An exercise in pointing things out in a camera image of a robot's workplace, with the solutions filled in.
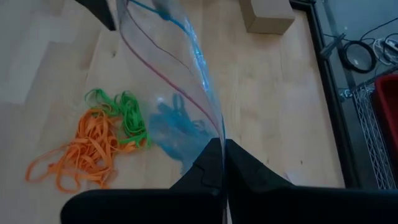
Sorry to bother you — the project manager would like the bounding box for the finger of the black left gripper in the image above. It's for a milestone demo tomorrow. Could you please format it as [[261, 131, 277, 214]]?
[[74, 0, 116, 31]]

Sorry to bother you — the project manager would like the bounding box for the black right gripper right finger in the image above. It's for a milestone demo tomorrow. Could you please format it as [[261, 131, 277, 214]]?
[[224, 138, 398, 224]]

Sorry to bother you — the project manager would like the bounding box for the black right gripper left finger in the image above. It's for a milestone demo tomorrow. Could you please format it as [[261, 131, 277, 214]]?
[[60, 138, 226, 224]]

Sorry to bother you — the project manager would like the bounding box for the blue rubber band pile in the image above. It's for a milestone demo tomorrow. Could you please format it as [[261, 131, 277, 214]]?
[[148, 92, 218, 175]]

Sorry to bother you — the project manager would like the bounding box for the clear plastic zipper bag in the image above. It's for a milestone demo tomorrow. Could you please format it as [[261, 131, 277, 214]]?
[[115, 0, 227, 177]]

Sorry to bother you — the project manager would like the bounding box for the green rubber band pile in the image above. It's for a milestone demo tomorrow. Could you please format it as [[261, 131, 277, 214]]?
[[84, 88, 152, 149]]

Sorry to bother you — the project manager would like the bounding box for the orange rubber band pile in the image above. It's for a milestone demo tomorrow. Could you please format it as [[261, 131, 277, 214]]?
[[24, 108, 147, 194]]

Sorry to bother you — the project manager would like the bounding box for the red plastic bin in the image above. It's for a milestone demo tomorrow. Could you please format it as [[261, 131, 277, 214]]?
[[374, 73, 398, 175]]

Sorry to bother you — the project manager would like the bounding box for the small brown cardboard box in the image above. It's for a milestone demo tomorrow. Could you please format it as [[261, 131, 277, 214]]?
[[238, 0, 296, 35]]

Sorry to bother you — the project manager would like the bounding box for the white power strip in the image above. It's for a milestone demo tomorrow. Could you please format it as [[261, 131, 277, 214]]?
[[371, 35, 398, 67]]

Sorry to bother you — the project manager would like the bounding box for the chrome wire shelving rack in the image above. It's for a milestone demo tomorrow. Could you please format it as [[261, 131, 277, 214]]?
[[340, 65, 398, 191]]

